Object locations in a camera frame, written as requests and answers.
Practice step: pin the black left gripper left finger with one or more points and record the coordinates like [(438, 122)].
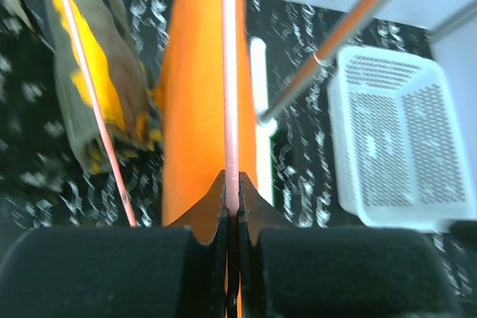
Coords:
[(173, 271)]

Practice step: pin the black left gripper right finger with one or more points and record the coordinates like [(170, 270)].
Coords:
[(349, 271)]

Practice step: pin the orange trousers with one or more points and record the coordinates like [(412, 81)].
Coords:
[(190, 96)]

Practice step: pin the pink hanger with orange trousers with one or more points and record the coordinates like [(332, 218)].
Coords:
[(231, 137)]

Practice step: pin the camouflage yellow trousers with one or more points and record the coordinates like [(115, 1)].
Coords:
[(122, 84)]

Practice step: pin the pink hanger with camouflage trousers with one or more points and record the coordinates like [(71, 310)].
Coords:
[(108, 145)]

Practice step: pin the black marble pattern mat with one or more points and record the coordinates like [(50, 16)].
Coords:
[(43, 185)]

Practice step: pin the white plastic basket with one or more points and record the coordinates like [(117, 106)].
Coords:
[(399, 157)]

